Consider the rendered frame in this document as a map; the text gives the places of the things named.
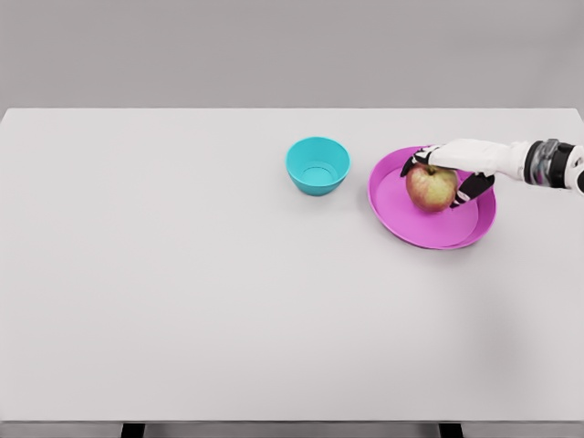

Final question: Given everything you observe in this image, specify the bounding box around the pink plate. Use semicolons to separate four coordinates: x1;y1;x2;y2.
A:
367;145;497;251

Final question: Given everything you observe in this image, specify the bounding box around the blue bowl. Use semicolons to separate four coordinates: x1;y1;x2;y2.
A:
286;135;351;198

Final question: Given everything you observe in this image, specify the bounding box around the red-yellow apple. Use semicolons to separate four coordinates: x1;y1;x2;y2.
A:
405;164;458;214

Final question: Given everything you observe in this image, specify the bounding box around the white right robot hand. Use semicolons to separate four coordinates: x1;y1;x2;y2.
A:
400;138;506;210

